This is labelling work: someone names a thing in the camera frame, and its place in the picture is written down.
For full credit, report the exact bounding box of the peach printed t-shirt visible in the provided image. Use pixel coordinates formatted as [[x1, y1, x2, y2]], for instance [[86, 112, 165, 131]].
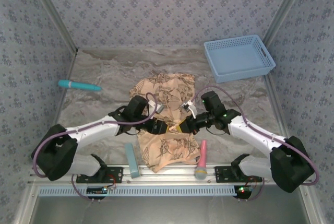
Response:
[[129, 72, 203, 174]]

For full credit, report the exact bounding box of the pink toy microphone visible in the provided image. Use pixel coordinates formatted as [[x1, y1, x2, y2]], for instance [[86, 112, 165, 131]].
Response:
[[194, 140, 209, 180]]

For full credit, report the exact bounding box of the light blue brush block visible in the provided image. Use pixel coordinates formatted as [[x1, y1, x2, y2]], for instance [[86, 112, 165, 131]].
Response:
[[124, 142, 141, 179]]

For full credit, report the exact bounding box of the teal toy microphone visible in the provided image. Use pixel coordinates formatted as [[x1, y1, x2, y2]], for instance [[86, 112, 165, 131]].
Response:
[[57, 79, 102, 92]]

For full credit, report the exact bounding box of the light blue perforated basket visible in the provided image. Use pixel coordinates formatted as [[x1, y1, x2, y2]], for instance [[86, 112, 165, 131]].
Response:
[[203, 34, 277, 84]]

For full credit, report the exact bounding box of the right circuit board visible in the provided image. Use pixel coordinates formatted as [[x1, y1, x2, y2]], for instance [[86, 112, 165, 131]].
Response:
[[234, 185, 254, 199]]

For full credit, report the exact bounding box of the circuit board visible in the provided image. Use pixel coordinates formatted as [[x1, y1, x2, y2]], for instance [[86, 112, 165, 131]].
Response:
[[234, 185, 254, 199], [87, 186, 109, 196]]

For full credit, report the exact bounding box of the grey metal front panel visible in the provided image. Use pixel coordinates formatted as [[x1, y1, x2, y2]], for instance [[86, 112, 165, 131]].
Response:
[[15, 184, 321, 224]]

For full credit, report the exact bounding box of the left circuit board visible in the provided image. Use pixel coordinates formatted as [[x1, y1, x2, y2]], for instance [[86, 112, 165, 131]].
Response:
[[87, 186, 109, 196]]

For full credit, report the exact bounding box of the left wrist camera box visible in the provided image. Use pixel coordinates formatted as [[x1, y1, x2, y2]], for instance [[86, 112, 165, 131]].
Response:
[[147, 100, 164, 114]]

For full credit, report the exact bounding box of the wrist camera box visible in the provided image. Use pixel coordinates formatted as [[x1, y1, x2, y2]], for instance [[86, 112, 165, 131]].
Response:
[[147, 100, 164, 114], [181, 101, 198, 118]]

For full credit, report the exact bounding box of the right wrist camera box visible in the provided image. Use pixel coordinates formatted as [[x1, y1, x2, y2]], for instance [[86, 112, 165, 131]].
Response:
[[181, 101, 198, 118]]

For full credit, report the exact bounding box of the aluminium mounting rail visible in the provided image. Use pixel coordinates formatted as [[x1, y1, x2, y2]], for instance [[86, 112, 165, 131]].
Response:
[[27, 163, 313, 185]]

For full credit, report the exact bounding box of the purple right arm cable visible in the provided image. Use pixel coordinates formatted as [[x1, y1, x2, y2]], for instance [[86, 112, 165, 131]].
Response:
[[193, 85, 319, 186]]

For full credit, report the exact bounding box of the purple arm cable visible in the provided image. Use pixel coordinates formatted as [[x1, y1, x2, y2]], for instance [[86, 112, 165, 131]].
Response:
[[193, 85, 319, 186], [31, 92, 159, 178]]

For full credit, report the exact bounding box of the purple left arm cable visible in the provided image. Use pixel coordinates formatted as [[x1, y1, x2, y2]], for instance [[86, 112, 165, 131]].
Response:
[[31, 92, 159, 178]]

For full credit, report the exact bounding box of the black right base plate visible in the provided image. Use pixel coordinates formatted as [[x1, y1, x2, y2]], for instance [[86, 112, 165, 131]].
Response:
[[214, 166, 263, 184]]

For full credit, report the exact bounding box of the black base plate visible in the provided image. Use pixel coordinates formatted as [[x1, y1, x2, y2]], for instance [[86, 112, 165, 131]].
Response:
[[76, 166, 124, 184], [214, 166, 263, 184]]

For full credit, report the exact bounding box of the slotted cable duct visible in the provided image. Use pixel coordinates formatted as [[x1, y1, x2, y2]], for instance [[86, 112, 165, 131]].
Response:
[[38, 185, 235, 197]]

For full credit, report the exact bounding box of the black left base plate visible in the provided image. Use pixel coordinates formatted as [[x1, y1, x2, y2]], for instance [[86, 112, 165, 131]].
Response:
[[76, 166, 124, 184]]

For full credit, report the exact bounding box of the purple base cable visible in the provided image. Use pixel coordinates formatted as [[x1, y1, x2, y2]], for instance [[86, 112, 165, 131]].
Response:
[[245, 175, 267, 202], [70, 173, 94, 203]]

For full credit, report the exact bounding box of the aluminium frame post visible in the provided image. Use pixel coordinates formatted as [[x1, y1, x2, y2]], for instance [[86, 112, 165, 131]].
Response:
[[26, 0, 79, 54], [262, 0, 311, 42]]

